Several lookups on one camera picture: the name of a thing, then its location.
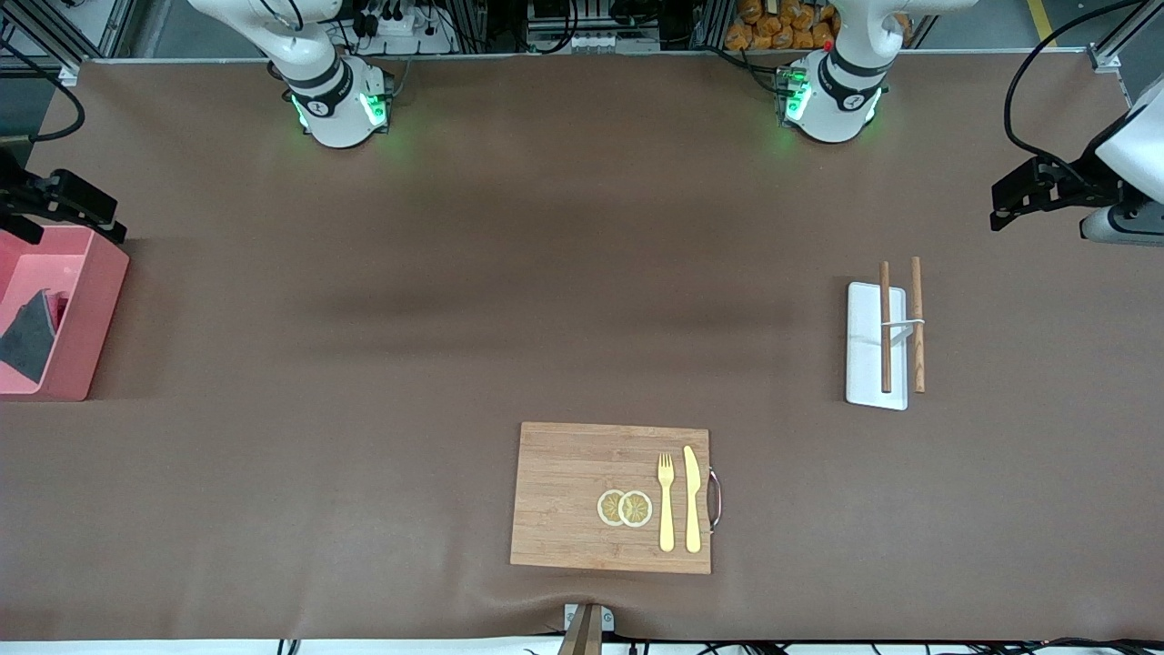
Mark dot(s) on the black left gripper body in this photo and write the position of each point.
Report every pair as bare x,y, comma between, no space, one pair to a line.
1080,189

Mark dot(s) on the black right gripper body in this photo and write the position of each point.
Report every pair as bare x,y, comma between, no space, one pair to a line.
18,198

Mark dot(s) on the grey and red cloth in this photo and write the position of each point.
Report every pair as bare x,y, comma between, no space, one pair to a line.
27,341

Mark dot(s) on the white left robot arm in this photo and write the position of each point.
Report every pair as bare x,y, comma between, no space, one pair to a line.
846,91

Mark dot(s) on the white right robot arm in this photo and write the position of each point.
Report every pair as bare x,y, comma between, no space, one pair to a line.
318,82

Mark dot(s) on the pink plastic bin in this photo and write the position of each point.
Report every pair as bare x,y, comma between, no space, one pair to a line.
91,318

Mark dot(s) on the white rack with wooden rods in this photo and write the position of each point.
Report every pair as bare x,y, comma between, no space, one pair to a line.
864,364

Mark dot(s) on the orange snack bag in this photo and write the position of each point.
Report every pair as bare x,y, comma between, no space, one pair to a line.
773,32

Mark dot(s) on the white power strip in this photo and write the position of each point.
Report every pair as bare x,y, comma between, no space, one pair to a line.
400,27

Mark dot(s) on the brown table mat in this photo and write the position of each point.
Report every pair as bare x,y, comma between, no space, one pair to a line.
455,273

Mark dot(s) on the yellow knife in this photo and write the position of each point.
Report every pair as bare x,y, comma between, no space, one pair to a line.
693,509

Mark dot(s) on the yellow fork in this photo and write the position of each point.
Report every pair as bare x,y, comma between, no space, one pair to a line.
667,518

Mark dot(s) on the lemon slice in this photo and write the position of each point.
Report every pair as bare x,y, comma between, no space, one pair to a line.
637,509
607,508

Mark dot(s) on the wooden cutting board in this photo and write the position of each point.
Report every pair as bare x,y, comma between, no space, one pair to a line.
564,491

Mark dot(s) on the aluminium frame profile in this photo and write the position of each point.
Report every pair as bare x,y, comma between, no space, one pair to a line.
1114,41
91,27

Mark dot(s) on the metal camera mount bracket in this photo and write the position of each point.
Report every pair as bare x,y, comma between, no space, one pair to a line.
587,632

